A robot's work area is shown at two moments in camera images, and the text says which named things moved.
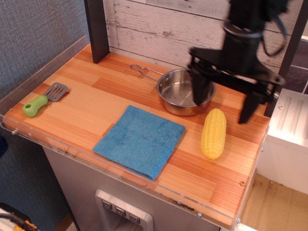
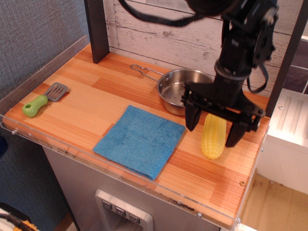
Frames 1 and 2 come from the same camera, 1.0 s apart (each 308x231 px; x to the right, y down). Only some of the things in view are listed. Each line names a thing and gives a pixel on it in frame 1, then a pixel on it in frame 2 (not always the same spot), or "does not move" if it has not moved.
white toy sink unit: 284,157 does not move
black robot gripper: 238,62 to 223,98
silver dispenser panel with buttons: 117,214 does not move
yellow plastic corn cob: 213,134 does not move
